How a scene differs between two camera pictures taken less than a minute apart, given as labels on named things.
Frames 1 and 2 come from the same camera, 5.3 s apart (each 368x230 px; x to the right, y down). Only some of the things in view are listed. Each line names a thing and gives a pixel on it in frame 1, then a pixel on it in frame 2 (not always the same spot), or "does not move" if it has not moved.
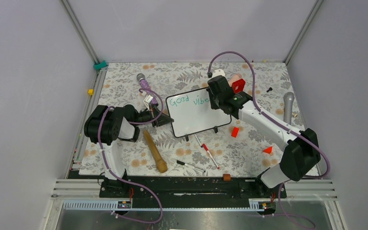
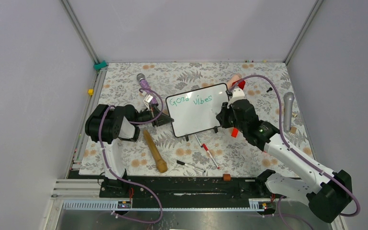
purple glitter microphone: [146, 87] does not move
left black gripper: [162, 119] does not move
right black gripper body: [215, 101] -> [228, 118]
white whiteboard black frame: [191, 112] does not move
